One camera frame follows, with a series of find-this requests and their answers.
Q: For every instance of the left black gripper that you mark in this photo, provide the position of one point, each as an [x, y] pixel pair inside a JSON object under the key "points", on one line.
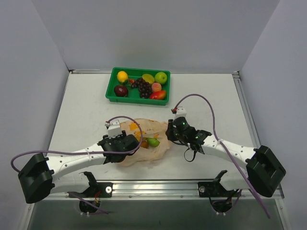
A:
{"points": [[129, 143]]}

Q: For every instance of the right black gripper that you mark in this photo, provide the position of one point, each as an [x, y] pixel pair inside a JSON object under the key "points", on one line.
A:
{"points": [[171, 133]]}

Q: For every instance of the orange fruit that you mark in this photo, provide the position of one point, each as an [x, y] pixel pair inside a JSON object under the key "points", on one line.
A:
{"points": [[144, 144]]}

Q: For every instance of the orange translucent plastic bag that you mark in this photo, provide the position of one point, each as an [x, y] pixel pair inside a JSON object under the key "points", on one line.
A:
{"points": [[141, 130]]}

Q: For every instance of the green pear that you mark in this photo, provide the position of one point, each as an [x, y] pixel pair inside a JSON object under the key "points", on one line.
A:
{"points": [[153, 142]]}

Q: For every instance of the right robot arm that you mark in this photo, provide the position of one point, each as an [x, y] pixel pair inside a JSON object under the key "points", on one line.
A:
{"points": [[262, 171]]}

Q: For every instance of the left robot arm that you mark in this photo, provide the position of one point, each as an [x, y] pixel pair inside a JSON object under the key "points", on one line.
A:
{"points": [[42, 175]]}

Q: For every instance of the red yellow mango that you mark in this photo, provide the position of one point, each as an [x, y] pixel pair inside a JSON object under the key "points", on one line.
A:
{"points": [[159, 95]]}

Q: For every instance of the green plastic tray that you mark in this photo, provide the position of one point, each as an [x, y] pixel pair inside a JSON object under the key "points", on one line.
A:
{"points": [[133, 96]]}

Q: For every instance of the pink peach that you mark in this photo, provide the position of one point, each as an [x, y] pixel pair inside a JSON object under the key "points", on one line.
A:
{"points": [[156, 87]]}

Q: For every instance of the dark red apple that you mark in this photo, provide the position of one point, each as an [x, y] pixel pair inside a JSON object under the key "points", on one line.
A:
{"points": [[121, 91]]}

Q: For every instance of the purple grape bunch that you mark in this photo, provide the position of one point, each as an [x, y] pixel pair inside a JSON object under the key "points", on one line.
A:
{"points": [[143, 88]]}

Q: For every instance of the green apple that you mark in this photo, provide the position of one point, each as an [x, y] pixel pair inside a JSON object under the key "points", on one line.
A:
{"points": [[160, 78]]}

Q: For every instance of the yellow starfruit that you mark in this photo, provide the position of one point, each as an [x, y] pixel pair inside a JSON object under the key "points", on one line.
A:
{"points": [[148, 78]]}

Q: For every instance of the yellow lemon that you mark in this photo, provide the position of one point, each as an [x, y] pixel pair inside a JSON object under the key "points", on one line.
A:
{"points": [[122, 77]]}

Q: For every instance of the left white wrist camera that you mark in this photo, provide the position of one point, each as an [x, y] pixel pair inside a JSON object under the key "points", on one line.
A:
{"points": [[113, 128]]}

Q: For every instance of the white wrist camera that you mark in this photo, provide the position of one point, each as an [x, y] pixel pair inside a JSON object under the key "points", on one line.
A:
{"points": [[179, 112], [113, 128]]}

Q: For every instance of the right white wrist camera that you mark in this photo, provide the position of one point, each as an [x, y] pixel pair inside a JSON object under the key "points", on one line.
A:
{"points": [[179, 112]]}

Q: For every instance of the aluminium front rail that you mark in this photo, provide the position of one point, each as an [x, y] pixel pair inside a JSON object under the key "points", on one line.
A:
{"points": [[153, 189]]}

